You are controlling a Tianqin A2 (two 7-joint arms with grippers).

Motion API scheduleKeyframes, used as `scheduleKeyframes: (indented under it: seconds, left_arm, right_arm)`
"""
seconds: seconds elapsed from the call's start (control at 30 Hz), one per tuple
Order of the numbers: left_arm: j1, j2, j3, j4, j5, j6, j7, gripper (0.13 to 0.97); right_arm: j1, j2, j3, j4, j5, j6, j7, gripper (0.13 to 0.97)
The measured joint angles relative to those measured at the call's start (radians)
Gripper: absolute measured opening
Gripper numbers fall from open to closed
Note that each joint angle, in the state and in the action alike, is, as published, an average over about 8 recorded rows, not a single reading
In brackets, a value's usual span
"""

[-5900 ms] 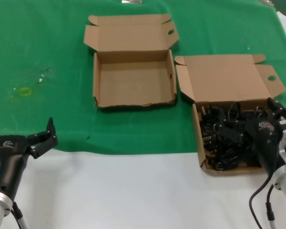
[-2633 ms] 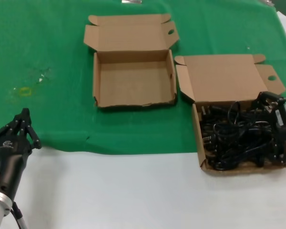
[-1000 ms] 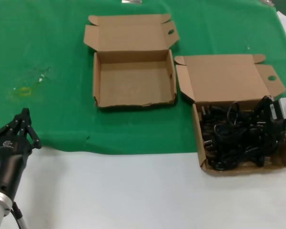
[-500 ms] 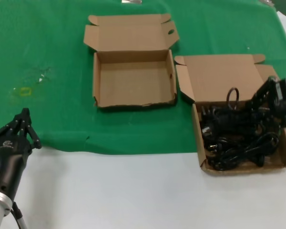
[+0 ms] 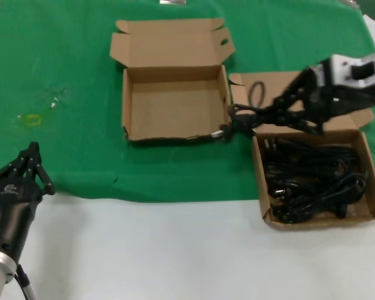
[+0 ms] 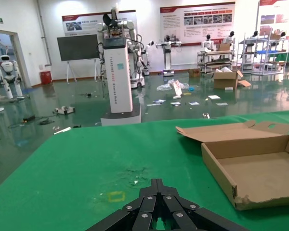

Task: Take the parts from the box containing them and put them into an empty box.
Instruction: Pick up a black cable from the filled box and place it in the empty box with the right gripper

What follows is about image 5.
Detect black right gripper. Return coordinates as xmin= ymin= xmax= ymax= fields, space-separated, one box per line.
xmin=268 ymin=66 xmax=375 ymax=136

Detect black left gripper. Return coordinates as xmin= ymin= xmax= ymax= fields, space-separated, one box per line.
xmin=0 ymin=142 xmax=56 ymax=261

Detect cardboard box with intact walls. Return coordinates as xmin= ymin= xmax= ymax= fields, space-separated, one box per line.
xmin=229 ymin=71 xmax=375 ymax=231

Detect yellow tape square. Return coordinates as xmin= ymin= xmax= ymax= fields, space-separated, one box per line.
xmin=24 ymin=114 xmax=43 ymax=127

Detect white paper sheet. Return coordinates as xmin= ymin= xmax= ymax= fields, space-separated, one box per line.
xmin=361 ymin=14 xmax=375 ymax=54

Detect green tablecloth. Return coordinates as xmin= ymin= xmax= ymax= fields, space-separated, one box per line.
xmin=0 ymin=0 xmax=375 ymax=204

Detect silver right wrist mount block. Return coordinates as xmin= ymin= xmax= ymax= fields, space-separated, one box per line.
xmin=318 ymin=48 xmax=375 ymax=92

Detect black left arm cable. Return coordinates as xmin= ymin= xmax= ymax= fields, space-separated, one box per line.
xmin=14 ymin=264 xmax=37 ymax=300

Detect cardboard box with torn wall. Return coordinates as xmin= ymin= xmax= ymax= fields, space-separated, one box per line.
xmin=109 ymin=17 xmax=236 ymax=145

